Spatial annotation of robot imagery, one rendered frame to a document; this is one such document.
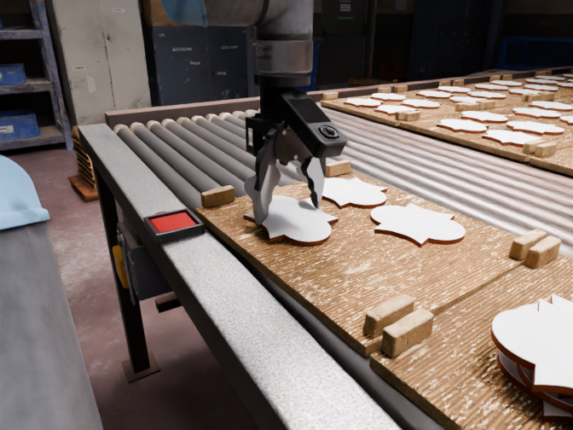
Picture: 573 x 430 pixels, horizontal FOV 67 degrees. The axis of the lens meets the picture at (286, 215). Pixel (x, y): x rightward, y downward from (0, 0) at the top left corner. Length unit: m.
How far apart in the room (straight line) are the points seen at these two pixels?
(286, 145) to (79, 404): 0.48
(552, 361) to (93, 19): 4.88
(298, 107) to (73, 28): 4.49
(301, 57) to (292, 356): 0.37
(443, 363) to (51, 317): 0.35
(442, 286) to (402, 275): 0.05
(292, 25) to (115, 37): 4.54
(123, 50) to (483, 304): 4.80
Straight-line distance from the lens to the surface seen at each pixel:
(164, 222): 0.72
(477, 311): 0.53
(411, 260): 0.60
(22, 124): 4.97
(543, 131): 1.37
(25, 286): 0.18
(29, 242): 0.19
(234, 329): 0.50
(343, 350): 0.48
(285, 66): 0.59
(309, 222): 0.65
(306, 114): 0.57
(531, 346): 0.43
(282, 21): 0.59
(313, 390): 0.43
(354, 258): 0.59
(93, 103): 5.08
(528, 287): 0.60
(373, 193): 0.78
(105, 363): 1.92
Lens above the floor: 1.23
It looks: 25 degrees down
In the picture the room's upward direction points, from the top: straight up
